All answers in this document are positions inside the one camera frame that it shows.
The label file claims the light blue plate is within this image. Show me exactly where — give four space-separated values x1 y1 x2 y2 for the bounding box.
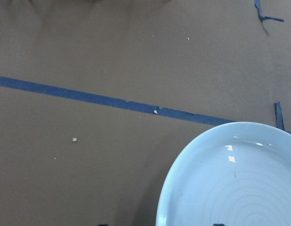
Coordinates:
155 122 291 226

